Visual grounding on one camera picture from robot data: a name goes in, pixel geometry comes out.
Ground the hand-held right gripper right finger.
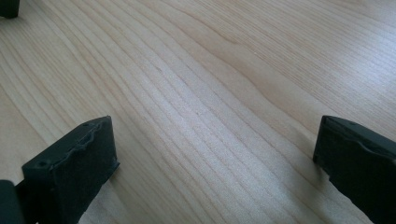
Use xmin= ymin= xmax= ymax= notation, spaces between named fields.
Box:
xmin=312 ymin=115 xmax=396 ymax=224

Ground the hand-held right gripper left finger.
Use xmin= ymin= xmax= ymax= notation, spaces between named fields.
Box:
xmin=15 ymin=115 xmax=120 ymax=224

